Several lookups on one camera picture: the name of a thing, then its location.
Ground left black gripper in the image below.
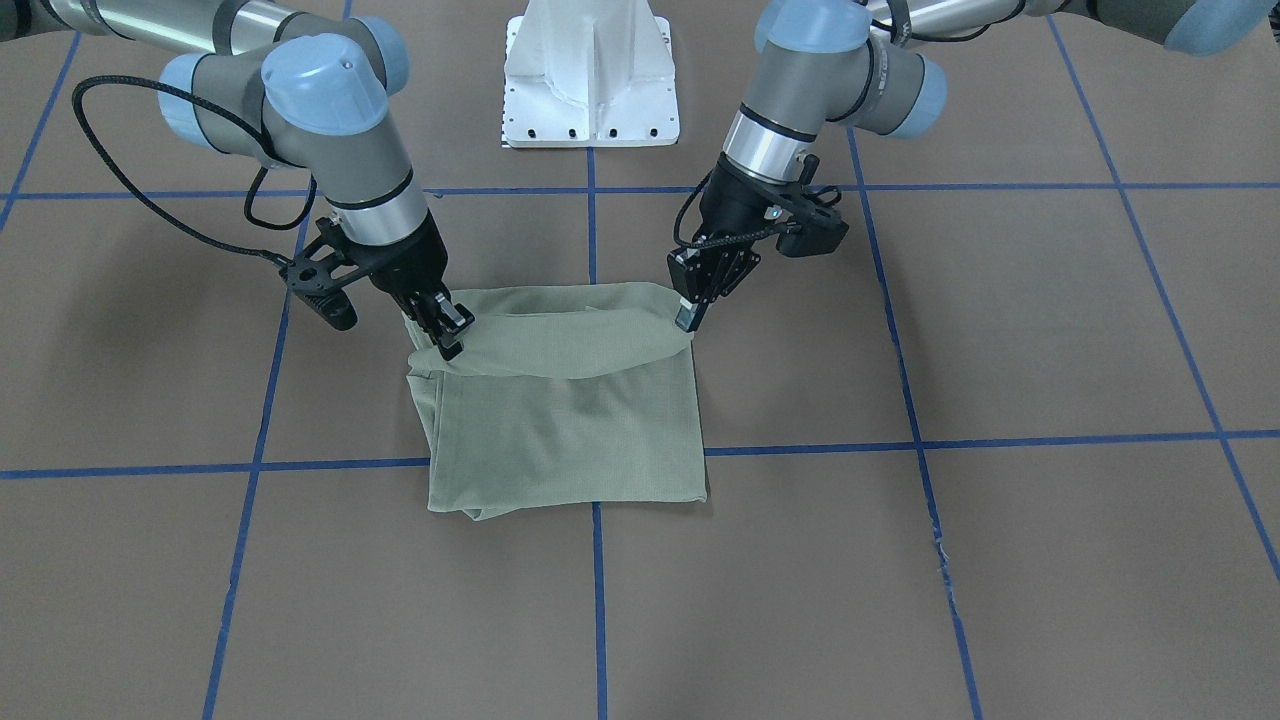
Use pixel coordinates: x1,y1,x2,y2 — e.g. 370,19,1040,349
667,155,769,333

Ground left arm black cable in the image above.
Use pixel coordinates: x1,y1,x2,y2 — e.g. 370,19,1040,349
675,170,791,251

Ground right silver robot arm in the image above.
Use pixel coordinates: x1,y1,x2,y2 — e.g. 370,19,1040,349
3,1,474,360

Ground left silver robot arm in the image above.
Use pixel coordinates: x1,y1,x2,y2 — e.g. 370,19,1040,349
667,1,1275,333

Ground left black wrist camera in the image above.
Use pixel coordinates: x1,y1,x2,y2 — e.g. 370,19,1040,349
767,154,849,258

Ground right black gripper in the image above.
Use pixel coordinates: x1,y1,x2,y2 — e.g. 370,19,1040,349
365,215,475,363

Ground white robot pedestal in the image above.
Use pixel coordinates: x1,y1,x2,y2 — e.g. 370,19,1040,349
500,1,681,149

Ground olive green long-sleeve shirt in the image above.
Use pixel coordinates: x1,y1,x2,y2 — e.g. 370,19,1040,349
406,282,708,521

